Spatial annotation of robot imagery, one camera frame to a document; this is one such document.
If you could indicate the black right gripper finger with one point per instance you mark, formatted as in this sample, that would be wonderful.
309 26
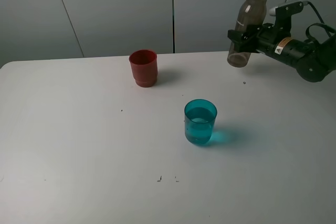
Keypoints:
253 31
244 41

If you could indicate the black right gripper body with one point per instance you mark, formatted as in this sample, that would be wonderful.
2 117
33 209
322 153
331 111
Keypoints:
268 40

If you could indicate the smoky transparent plastic bottle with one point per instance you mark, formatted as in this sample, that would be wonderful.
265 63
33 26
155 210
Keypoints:
252 12

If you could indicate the teal transparent plastic cup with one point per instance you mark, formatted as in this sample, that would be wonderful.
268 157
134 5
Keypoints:
199 119

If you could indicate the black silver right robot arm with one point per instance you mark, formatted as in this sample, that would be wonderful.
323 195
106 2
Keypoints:
313 60

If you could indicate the red plastic cup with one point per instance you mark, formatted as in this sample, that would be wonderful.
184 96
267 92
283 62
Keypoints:
144 67

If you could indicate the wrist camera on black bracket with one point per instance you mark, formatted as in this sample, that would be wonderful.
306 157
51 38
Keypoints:
283 14

